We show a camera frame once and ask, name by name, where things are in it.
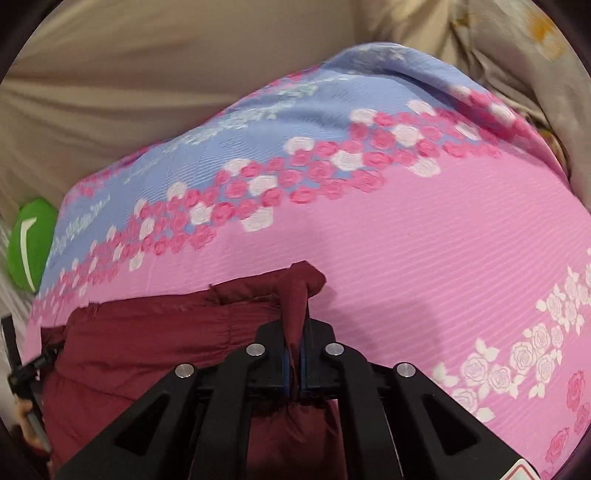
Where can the beige sheet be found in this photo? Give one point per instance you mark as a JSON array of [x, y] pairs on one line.
[[138, 92]]

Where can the maroon quilted puffer jacket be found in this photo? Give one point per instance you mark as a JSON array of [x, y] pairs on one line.
[[161, 332]]

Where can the pink blue floral blanket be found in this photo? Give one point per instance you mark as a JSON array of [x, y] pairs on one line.
[[415, 254]]

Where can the green plush pillow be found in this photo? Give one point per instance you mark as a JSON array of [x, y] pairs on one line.
[[39, 240]]

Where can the person's left hand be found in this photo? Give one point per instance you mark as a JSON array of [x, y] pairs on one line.
[[27, 424]]

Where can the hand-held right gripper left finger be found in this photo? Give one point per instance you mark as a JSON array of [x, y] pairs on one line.
[[288, 374]]

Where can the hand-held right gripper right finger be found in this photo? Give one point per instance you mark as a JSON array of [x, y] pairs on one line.
[[302, 369]]

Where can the cream floral quilt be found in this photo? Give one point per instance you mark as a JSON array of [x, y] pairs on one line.
[[508, 60]]

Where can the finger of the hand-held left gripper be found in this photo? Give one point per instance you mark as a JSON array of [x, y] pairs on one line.
[[30, 376]]

